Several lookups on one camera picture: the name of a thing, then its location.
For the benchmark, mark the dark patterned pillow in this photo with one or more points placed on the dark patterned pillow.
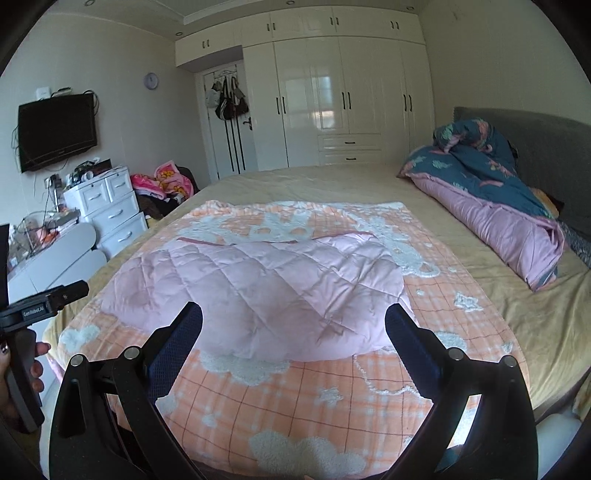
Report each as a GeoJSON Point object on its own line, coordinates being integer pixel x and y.
{"type": "Point", "coordinates": [579, 244]}

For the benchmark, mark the orange plaid fleece blanket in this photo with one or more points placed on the orange plaid fleece blanket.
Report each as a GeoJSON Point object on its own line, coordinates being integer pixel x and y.
{"type": "Point", "coordinates": [323, 415]}

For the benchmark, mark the white plastic drawer chest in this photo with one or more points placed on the white plastic drawer chest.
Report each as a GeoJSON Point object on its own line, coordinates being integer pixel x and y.
{"type": "Point", "coordinates": [115, 217]}

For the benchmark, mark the person's left hand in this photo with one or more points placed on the person's left hand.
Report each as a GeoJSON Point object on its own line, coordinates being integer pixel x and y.
{"type": "Point", "coordinates": [40, 350]}

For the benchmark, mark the desk clutter pile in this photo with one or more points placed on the desk clutter pile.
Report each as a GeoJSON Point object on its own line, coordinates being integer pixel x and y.
{"type": "Point", "coordinates": [41, 230]}

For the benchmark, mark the white room door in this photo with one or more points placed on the white room door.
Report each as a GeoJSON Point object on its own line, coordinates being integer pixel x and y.
{"type": "Point", "coordinates": [244, 147]}

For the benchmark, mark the orange pillow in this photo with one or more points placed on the orange pillow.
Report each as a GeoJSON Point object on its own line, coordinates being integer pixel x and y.
{"type": "Point", "coordinates": [547, 199]}

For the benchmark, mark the dark shoulder bag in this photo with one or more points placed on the dark shoulder bag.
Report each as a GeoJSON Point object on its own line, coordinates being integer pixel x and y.
{"type": "Point", "coordinates": [225, 108]}

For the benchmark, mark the bed with beige sheet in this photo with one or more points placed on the bed with beige sheet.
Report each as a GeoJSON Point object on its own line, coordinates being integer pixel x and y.
{"type": "Point", "coordinates": [323, 184]}

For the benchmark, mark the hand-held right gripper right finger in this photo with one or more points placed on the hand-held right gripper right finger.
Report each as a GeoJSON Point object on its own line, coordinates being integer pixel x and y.
{"type": "Point", "coordinates": [413, 344]}

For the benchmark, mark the black wall television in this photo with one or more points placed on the black wall television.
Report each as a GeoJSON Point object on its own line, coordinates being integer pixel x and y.
{"type": "Point", "coordinates": [57, 131]}

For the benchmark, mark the small toiletry clutter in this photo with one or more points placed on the small toiletry clutter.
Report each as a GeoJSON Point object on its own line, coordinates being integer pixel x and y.
{"type": "Point", "coordinates": [87, 173]}

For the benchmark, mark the grey upholstered headboard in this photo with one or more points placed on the grey upholstered headboard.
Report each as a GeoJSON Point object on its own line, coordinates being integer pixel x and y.
{"type": "Point", "coordinates": [545, 138]}

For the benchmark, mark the white glossy wardrobe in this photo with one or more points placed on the white glossy wardrobe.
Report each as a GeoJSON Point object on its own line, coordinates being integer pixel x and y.
{"type": "Point", "coordinates": [369, 92]}

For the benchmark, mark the round wall clock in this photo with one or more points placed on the round wall clock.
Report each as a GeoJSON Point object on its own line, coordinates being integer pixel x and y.
{"type": "Point", "coordinates": [152, 81]}

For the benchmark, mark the white rounded desk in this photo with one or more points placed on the white rounded desk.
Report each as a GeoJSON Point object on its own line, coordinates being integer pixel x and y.
{"type": "Point", "coordinates": [69, 249]}

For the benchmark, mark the blue floral quilt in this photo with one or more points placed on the blue floral quilt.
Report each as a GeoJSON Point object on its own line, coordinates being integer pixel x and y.
{"type": "Point", "coordinates": [480, 184]}

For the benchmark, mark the white hanging bag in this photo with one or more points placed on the white hanging bag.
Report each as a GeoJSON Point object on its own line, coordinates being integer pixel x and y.
{"type": "Point", "coordinates": [212, 98]}

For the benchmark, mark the grey hanging bag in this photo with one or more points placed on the grey hanging bag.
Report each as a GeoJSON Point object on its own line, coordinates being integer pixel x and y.
{"type": "Point", "coordinates": [240, 99]}

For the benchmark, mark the pink quilted jacket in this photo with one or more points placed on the pink quilted jacket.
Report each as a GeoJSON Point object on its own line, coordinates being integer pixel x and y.
{"type": "Point", "coordinates": [258, 286]}

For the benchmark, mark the white wall box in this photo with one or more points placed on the white wall box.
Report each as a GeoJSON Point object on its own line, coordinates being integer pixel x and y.
{"type": "Point", "coordinates": [43, 93]}

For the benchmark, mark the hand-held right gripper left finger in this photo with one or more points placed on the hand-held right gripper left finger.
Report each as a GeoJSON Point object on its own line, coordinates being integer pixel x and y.
{"type": "Point", "coordinates": [178, 339]}

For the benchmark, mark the wall power socket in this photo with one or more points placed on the wall power socket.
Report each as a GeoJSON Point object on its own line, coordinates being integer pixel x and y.
{"type": "Point", "coordinates": [53, 181]}

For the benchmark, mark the pink printed blanket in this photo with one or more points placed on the pink printed blanket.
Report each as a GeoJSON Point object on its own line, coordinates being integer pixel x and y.
{"type": "Point", "coordinates": [171, 180]}

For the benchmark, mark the pile of pink clothes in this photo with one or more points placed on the pile of pink clothes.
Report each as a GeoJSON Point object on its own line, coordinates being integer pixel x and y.
{"type": "Point", "coordinates": [157, 207]}

